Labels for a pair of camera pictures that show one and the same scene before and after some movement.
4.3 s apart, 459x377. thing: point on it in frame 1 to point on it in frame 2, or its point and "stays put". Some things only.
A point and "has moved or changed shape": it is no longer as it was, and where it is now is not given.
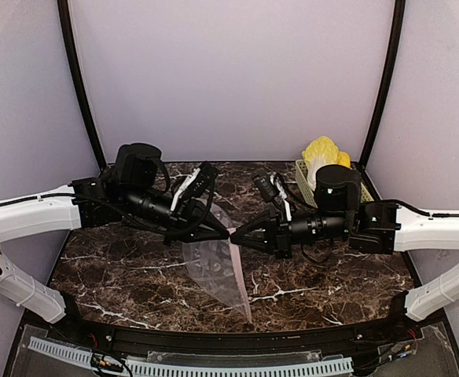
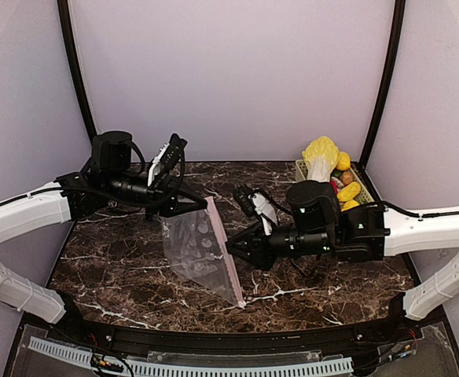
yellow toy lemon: x=344 y=159 stays put
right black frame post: x=387 y=88 stays put
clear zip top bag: x=215 y=261 has moved or changed shape
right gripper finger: x=259 y=246 to x=246 y=256
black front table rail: x=384 y=331 stays put
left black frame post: x=66 y=21 stays put
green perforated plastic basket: x=302 y=179 stays put
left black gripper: x=185 y=221 to x=170 y=197
